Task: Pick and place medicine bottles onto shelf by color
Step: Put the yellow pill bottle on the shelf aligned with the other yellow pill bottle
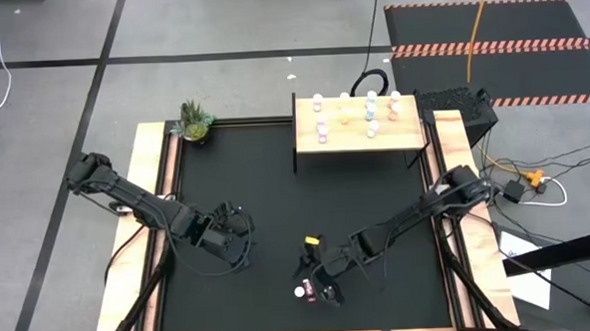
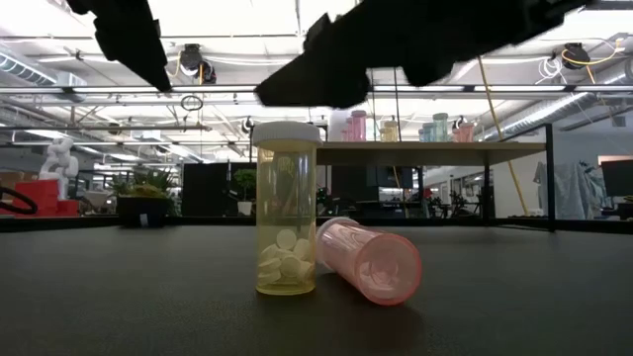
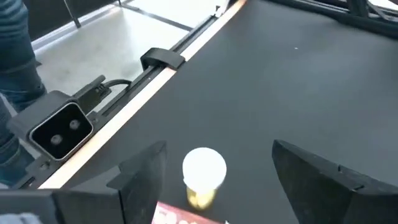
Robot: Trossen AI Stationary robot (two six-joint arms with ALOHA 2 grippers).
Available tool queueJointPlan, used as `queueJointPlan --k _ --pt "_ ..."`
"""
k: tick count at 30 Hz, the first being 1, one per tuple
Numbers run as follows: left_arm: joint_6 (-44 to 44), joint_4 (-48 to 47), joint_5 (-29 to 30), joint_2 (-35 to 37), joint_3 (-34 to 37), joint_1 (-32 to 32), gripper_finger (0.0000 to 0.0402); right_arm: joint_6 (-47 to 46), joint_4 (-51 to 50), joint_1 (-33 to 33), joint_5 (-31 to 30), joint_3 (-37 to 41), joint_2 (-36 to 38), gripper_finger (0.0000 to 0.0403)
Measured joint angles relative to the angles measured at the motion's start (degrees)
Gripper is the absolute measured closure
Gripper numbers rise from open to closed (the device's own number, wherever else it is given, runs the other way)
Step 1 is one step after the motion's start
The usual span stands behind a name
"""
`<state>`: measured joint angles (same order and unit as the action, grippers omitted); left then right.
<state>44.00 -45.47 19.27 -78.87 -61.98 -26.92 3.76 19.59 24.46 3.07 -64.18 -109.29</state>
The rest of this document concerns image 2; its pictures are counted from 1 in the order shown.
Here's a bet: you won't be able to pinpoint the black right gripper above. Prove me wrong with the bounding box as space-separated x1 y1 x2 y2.
254 0 476 109

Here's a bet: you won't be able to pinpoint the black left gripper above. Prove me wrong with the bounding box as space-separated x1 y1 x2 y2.
66 0 173 94

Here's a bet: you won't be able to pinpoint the wooden shelf black legs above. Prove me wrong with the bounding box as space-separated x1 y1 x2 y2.
316 123 556 233

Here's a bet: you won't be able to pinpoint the white statue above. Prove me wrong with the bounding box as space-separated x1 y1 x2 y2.
38 136 80 202

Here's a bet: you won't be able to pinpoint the black cabinet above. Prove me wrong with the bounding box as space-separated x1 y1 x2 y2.
181 161 258 218

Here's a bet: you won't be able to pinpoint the green plant white pot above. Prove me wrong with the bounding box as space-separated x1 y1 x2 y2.
232 167 258 217

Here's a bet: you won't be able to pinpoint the succulent plant in pot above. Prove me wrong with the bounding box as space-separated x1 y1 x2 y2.
111 170 174 228

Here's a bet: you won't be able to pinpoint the red stacked boxes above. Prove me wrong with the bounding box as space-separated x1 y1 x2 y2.
12 178 80 219

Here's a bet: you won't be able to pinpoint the grey hanging cloth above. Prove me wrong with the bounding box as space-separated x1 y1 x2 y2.
532 160 607 222

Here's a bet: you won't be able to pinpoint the black monitor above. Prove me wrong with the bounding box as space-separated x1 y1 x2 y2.
600 158 633 222

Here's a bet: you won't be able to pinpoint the black ceiling cable reel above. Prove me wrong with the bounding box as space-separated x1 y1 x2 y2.
178 43 218 85
561 42 592 70

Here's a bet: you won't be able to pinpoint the orange hanging cable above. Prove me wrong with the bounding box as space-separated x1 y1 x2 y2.
477 54 529 218

